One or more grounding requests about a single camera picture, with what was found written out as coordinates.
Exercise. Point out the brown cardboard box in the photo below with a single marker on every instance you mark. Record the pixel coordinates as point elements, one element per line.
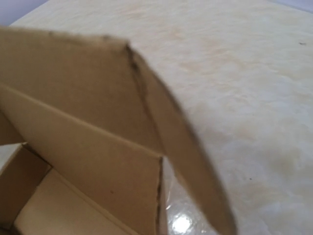
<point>85,125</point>

